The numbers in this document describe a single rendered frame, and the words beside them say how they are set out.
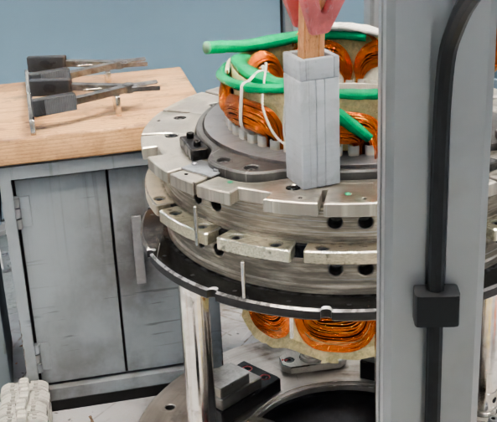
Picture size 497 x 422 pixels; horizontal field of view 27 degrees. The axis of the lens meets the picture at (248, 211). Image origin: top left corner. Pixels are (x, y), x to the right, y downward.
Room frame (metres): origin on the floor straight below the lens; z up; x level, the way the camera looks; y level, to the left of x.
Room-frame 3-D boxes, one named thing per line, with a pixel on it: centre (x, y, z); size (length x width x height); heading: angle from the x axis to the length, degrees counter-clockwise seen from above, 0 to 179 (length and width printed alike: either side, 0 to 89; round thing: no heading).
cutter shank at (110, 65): (1.02, 0.14, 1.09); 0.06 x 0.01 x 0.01; 126
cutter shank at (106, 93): (0.93, 0.13, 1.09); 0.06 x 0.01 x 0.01; 126
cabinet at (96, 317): (0.99, 0.14, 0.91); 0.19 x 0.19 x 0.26; 11
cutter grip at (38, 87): (0.96, 0.18, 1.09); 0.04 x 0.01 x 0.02; 86
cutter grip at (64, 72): (0.99, 0.19, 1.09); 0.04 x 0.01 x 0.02; 116
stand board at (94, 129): (0.99, 0.14, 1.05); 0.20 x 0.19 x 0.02; 101
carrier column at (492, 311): (0.81, -0.21, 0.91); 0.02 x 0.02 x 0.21
